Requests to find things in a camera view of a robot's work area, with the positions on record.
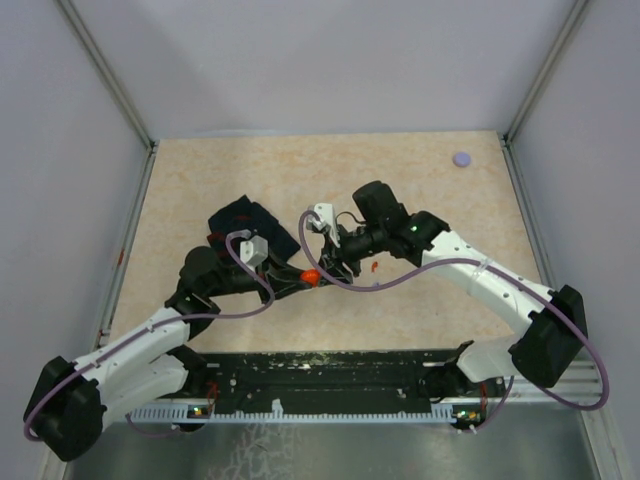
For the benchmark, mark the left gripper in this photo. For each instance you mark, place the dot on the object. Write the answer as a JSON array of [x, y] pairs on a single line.
[[275, 271]]

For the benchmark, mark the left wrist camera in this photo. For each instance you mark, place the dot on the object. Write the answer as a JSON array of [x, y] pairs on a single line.
[[254, 251]]

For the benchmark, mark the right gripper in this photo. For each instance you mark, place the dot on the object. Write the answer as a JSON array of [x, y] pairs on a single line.
[[333, 256]]

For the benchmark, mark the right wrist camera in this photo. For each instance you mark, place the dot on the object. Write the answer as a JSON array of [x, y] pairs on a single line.
[[323, 221]]

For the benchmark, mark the white cable duct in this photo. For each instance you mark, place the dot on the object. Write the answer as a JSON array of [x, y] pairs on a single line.
[[188, 413]]

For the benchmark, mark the right aluminium frame post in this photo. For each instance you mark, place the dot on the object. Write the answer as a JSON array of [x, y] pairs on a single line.
[[570, 27]]

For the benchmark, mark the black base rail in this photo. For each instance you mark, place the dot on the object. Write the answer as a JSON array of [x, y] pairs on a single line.
[[409, 381]]

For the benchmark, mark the aluminium frame post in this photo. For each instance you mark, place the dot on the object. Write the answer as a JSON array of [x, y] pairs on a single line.
[[570, 27], [105, 71]]

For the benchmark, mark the left aluminium frame post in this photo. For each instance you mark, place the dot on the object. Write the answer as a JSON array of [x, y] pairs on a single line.
[[105, 71]]

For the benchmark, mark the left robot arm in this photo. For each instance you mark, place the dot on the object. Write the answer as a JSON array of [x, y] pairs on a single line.
[[75, 401]]

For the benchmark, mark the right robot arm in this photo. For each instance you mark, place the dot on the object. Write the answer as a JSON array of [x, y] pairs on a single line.
[[548, 326]]

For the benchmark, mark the orange charging case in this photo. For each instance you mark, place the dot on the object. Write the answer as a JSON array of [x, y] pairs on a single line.
[[311, 277]]

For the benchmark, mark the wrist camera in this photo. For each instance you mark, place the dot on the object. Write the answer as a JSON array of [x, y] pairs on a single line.
[[323, 221], [254, 251]]

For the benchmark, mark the purple charging case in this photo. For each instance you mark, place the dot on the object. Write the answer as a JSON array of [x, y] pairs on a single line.
[[462, 159]]

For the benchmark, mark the dark navy cloth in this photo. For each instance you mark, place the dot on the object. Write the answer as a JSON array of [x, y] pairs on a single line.
[[244, 214]]

